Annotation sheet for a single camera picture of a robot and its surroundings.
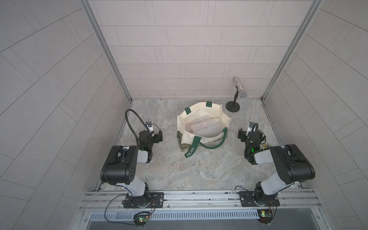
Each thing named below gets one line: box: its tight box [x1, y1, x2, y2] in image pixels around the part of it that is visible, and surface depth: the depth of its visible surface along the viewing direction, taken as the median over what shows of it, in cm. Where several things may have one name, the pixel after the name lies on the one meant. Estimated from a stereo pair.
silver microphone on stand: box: [225, 76, 248, 113], surface depth 111 cm
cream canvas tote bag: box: [176, 101, 231, 159], surface depth 86 cm
